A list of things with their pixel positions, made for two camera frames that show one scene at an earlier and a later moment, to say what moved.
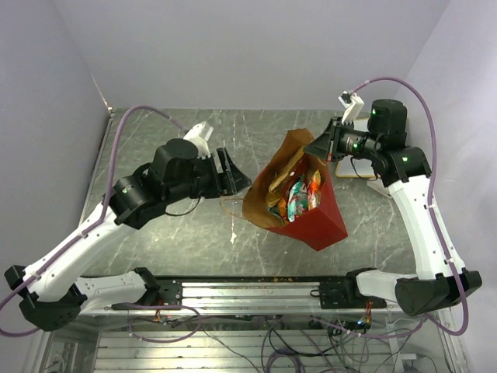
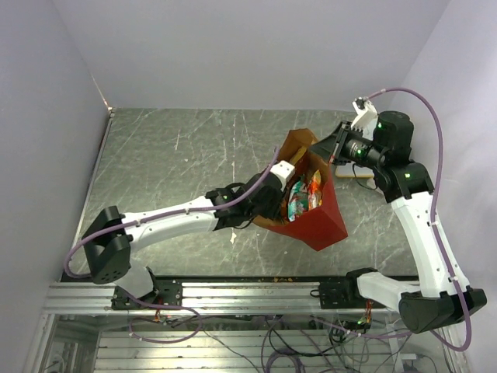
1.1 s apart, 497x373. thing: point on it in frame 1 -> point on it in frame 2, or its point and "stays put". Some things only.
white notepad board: (353, 166) stays put
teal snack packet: (297, 200) stays put
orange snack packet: (314, 191) stays put
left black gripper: (232, 180) -> (277, 206)
